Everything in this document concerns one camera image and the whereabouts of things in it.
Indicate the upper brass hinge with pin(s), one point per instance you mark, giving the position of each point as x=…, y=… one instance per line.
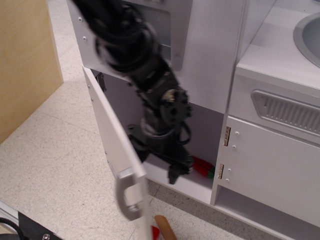
x=226, y=136

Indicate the silver vent panel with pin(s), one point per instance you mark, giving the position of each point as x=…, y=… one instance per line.
x=287, y=112

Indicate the brass hinge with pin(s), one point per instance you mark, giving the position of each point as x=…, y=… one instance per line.
x=226, y=136
x=221, y=170

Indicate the wooden side panel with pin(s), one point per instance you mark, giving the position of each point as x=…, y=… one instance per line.
x=30, y=71

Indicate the lower brass hinge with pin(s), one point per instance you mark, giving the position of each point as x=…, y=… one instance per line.
x=221, y=170

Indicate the silver fridge door handle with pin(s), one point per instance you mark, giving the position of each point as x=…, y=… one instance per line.
x=128, y=194

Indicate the silver ice dispenser recess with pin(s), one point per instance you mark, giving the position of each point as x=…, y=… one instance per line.
x=170, y=19

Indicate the red toy strawberry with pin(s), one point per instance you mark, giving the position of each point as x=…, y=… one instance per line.
x=155, y=232

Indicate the aluminium frame rail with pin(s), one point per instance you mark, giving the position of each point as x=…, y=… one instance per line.
x=9, y=213

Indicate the red green toy in fridge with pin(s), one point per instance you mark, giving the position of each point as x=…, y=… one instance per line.
x=203, y=167

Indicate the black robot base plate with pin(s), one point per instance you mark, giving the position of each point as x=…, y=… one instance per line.
x=32, y=230

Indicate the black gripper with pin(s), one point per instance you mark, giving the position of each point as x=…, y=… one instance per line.
x=164, y=144

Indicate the white fridge door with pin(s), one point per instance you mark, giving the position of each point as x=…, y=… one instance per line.
x=210, y=52
x=120, y=153

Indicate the white toy kitchen cabinet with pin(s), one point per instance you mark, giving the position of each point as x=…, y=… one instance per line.
x=271, y=175

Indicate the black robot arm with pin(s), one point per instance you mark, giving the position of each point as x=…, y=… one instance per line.
x=128, y=44

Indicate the silver sink basin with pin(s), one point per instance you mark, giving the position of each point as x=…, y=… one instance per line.
x=306, y=36

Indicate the wooden spatula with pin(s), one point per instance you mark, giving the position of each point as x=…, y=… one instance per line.
x=165, y=227

